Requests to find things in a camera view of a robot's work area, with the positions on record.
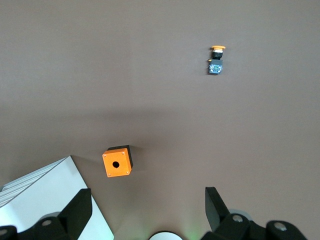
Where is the yellow mushroom push button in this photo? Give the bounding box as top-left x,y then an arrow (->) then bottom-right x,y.
206,44 -> 227,76

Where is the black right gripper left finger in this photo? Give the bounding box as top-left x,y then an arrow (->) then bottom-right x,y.
16,188 -> 93,240

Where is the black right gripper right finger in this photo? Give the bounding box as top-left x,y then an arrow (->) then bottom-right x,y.
201,187 -> 270,240

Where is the orange button enclosure box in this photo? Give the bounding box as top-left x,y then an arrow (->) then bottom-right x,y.
101,144 -> 134,178

